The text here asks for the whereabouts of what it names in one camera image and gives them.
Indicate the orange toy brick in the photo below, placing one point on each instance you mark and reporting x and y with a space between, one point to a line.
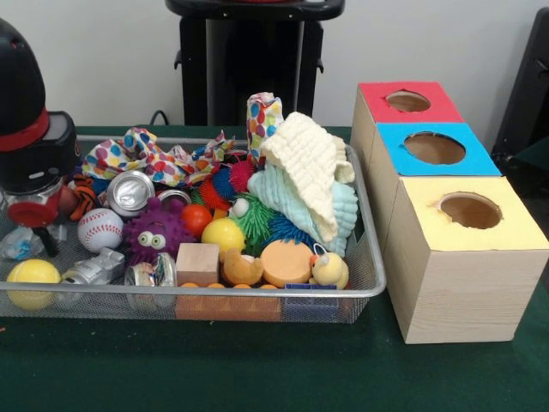
227 305

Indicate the open-top silver can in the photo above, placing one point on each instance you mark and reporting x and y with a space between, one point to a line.
153 273

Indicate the small orange ball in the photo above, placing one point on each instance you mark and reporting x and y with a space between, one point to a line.
196 220

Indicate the clear plastic blue label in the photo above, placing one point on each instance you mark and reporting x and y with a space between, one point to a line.
21 243

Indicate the wooden box with three holes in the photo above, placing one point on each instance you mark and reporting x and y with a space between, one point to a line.
467 275

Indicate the orange foam duck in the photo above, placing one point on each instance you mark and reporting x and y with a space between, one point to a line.
287 262

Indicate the small yellow ball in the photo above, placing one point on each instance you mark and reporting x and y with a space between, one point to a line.
223 236

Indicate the small yellow rubber duck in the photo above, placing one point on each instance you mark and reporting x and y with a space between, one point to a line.
329 270

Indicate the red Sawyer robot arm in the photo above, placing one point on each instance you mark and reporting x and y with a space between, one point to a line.
26 112

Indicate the shallow clear mesh bin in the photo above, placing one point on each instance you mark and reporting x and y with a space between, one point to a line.
369 257

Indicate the mint green cloth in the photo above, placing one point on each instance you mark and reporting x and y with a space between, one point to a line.
283 197

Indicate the wooden cube block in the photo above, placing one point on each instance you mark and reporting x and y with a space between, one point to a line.
198 263

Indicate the crushed clear plastic bottle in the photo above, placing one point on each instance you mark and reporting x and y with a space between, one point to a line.
94 268

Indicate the crushed silver can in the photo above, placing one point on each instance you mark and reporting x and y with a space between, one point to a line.
130 193

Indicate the white baseball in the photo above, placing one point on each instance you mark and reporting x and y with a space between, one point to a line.
100 230

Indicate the large green spiky ball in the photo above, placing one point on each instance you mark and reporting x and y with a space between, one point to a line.
254 221

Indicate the purple googly-eyed monster toy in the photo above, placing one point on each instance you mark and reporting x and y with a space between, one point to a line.
156 233

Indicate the multicolour polka dot cloth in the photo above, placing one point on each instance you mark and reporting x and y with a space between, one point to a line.
154 159
264 118

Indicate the cream knit cloth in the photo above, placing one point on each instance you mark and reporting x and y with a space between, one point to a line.
307 163

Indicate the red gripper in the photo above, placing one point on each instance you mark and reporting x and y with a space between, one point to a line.
34 210

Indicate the blue spiky ball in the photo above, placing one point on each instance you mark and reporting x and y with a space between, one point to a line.
290 230

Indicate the black chair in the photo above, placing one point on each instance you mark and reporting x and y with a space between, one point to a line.
527 94

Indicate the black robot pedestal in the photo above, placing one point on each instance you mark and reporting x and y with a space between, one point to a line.
257 60

